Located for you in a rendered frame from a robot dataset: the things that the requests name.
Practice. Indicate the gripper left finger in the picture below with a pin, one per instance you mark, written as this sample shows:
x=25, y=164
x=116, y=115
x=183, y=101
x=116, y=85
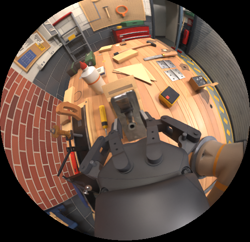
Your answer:
x=119, y=152

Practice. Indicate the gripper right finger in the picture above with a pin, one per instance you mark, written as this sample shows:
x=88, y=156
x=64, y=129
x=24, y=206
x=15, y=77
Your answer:
x=181, y=128

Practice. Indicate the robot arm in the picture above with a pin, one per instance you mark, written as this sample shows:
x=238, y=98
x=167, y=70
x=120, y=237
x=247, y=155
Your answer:
x=207, y=157

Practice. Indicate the dark plane body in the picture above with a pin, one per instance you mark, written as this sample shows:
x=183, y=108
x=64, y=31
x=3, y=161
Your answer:
x=82, y=126

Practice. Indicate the grey metal lever cap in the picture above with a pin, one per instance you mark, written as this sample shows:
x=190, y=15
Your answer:
x=122, y=101

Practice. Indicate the black lateral lever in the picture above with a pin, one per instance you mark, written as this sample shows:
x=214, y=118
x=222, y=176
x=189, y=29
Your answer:
x=65, y=159

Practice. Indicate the brass thumbwheel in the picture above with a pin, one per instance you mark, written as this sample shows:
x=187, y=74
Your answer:
x=58, y=131

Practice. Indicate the grey steel square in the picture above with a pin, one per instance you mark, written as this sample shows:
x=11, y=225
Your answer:
x=96, y=11

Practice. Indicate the yellow black tape measure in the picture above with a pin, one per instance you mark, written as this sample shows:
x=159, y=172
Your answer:
x=169, y=97

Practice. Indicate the yellow screwdriver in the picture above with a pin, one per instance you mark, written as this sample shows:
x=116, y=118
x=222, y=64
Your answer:
x=103, y=114

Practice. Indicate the red bar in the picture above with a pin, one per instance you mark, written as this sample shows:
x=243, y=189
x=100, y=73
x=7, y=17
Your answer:
x=73, y=162

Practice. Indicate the cardboard box of screws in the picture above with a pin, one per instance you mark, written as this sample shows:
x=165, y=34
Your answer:
x=198, y=82

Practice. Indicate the silver hinge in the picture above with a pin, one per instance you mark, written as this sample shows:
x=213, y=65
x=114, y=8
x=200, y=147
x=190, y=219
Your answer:
x=174, y=74
x=166, y=64

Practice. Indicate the tan triangular wood sheet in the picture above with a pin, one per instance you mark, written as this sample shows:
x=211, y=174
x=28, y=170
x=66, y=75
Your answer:
x=153, y=76

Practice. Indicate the grey roller shutter door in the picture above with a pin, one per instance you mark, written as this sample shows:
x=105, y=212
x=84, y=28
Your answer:
x=220, y=69

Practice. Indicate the pale triangular wood sheet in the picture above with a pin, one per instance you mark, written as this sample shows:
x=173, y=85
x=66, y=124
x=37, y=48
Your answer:
x=138, y=70

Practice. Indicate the hand saw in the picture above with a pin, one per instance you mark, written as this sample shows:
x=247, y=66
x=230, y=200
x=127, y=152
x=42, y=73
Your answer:
x=154, y=57

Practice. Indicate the white glue bottle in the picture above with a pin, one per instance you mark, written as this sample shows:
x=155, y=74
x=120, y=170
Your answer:
x=91, y=77

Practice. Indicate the small white patterned box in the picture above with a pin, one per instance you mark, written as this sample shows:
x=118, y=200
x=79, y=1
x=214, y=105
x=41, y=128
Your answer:
x=101, y=71

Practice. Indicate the blue crate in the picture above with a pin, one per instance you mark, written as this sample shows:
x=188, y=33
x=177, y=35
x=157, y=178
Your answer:
x=62, y=216

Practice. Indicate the red fire extinguisher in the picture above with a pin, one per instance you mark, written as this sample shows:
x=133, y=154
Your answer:
x=185, y=37

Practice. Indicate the large light wood block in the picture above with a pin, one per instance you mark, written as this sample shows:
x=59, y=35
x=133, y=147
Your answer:
x=125, y=56

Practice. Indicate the dark green box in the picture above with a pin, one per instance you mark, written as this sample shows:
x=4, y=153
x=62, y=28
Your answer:
x=73, y=69

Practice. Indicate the small light wood block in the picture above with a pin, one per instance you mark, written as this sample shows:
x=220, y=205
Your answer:
x=105, y=48

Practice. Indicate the red sign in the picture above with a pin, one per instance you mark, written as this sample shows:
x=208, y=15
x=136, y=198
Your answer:
x=189, y=22

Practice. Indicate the red tool chest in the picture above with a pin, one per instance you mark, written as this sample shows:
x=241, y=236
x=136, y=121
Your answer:
x=130, y=34

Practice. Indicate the green sign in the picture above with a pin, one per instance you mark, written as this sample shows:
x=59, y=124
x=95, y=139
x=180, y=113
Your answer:
x=189, y=13

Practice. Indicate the green toolbox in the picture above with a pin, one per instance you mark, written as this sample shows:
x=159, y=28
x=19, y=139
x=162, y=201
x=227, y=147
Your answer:
x=131, y=23

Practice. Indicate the yellow tape roll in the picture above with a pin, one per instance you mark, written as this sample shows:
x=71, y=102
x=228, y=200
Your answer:
x=119, y=27

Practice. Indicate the grey metal shelf unit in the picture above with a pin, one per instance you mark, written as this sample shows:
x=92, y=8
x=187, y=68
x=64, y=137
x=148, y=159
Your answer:
x=75, y=40

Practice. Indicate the tan pegboard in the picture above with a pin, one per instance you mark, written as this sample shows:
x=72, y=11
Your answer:
x=134, y=17

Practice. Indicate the cork notice board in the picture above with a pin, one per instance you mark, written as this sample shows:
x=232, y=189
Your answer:
x=32, y=51

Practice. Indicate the small hammer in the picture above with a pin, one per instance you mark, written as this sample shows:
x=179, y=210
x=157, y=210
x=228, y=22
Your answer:
x=106, y=11

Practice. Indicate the white wall box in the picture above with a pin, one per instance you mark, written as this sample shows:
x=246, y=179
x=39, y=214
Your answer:
x=48, y=29

